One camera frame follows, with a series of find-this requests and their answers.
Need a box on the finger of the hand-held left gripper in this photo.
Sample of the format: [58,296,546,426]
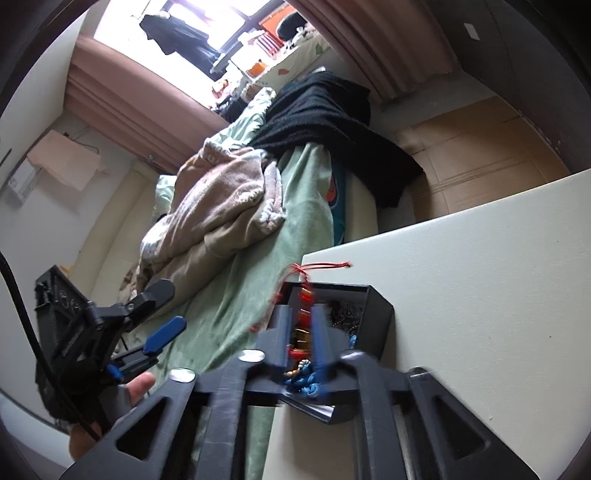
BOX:
[124,279,177,324]
[111,316,188,377]

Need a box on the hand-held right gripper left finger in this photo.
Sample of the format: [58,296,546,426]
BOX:
[60,305,297,480]

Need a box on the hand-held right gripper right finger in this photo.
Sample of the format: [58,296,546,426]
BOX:
[309,304,541,480]

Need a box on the red cord bracelet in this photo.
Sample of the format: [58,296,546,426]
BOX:
[250,260,355,361]

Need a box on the silver ball chain necklace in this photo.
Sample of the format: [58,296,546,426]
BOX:
[328,302,368,336]

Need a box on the blue braided cord bracelet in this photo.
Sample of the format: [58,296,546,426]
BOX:
[283,359,336,399]

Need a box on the black jewelry box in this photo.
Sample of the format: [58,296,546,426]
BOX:
[272,283,396,426]

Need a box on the person's left hand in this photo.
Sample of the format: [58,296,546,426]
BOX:
[68,372,158,463]

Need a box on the green bed sheet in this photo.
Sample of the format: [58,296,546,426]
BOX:
[154,87,339,480]

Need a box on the pink fleece blanket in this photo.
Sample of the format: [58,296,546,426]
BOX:
[136,140,288,297]

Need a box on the white mattress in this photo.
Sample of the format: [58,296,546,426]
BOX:
[344,174,417,244]

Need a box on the teal printed mattress cover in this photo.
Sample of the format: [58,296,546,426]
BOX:
[322,168,348,246]

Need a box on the beige cloth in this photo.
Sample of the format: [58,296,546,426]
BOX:
[26,128,103,193]

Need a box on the pink curtain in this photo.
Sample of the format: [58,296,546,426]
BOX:
[64,36,228,175]
[293,0,463,105]

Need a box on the black knitted blanket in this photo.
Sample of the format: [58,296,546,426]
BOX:
[251,71,426,210]

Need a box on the hanging black garment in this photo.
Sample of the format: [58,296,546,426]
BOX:
[137,12,223,64]

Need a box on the leaf printed quilt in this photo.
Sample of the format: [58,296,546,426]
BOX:
[251,31,334,89]

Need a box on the white wall unit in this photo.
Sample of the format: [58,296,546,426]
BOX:
[6,161,43,205]

